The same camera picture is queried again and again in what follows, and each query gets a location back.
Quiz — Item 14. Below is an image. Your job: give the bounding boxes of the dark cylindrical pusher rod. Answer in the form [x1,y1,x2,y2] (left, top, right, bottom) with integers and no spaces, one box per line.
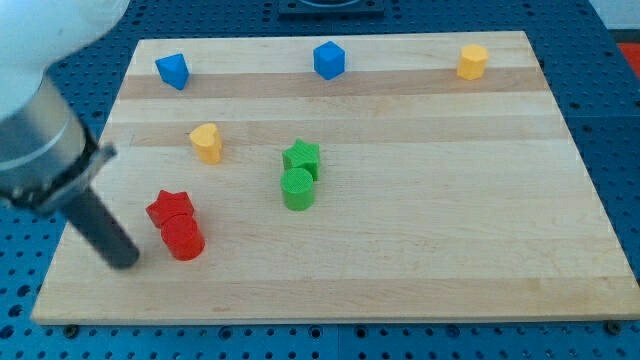
[61,188,140,270]

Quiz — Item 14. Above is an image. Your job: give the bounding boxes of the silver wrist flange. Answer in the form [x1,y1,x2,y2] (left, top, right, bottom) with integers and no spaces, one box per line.
[1,78,116,214]

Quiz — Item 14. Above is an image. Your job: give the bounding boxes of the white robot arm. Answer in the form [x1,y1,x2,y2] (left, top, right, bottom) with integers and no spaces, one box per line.
[1,0,139,269]

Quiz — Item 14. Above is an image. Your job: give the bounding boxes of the red star block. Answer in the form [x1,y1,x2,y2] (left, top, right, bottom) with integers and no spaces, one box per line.
[145,190,195,228]

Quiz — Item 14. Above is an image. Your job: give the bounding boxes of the red cylinder block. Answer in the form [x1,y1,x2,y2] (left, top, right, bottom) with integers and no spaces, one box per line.
[161,215,205,261]

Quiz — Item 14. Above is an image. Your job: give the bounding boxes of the yellow heart block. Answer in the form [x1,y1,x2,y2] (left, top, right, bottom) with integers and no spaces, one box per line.
[189,123,223,164]

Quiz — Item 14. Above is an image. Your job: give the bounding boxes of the blue triangular prism block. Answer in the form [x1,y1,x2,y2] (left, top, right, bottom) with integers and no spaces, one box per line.
[155,53,190,91]

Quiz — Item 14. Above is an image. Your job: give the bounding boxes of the green cylinder block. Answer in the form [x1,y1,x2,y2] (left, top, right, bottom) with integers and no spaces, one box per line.
[280,168,315,211]

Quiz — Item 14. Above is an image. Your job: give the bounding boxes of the green star block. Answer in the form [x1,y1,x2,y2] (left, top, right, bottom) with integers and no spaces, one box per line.
[282,139,321,181]

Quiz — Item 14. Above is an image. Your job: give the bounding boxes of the blue cube block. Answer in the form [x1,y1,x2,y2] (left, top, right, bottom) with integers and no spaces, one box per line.
[313,41,346,80]

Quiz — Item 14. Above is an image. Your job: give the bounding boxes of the light wooden board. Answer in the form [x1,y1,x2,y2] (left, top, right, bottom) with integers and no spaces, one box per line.
[32,31,639,325]

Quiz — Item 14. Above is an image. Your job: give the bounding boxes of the yellow hexagonal block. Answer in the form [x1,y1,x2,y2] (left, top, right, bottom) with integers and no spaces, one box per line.
[456,44,489,80]

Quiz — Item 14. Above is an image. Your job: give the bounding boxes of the dark square base plate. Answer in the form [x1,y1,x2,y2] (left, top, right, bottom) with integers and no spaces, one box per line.
[276,0,385,18]

